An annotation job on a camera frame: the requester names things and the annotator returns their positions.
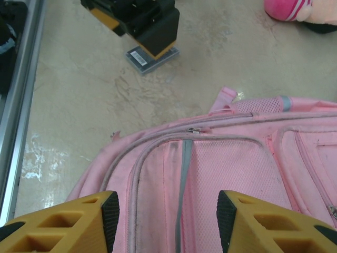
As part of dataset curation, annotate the aluminium rail frame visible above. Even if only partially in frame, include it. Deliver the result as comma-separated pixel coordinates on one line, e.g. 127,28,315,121
0,0,48,225

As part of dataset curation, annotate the pink plush doll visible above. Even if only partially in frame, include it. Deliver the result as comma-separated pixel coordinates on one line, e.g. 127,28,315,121
263,0,337,35

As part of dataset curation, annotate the pink school backpack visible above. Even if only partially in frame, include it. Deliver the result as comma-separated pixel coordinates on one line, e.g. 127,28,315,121
65,85,337,253

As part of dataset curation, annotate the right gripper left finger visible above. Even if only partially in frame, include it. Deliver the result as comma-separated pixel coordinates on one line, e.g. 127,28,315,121
0,190,121,253

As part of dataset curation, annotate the small black barcode box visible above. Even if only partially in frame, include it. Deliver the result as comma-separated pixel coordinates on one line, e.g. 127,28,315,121
125,44,181,77

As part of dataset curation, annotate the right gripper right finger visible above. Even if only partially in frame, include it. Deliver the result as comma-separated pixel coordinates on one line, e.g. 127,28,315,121
217,189,337,253

